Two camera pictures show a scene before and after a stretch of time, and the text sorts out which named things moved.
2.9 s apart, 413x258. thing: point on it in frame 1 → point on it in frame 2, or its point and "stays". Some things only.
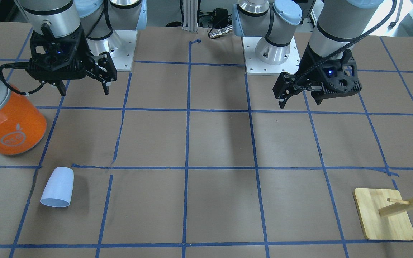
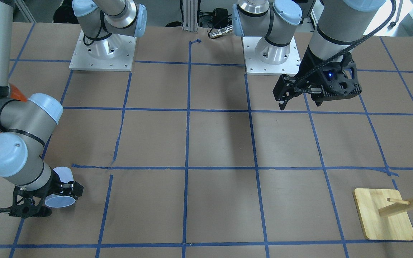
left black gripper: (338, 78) stays
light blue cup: (58, 191) stays
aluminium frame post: (190, 15) stays
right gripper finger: (104, 71) → (72, 189)
